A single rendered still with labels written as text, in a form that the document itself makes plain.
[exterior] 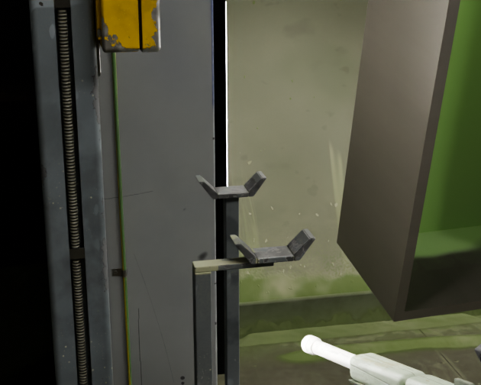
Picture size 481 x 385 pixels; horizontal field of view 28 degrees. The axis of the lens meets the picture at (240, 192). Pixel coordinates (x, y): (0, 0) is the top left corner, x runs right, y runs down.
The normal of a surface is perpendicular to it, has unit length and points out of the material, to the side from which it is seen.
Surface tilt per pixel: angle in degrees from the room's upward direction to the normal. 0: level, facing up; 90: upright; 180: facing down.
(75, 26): 90
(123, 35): 90
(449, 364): 0
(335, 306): 91
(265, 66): 57
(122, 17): 90
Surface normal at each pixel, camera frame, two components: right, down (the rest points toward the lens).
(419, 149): -0.95, 0.10
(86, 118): 0.21, 0.30
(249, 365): 0.00, -0.95
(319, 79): 0.18, -0.26
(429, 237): 0.06, -0.87
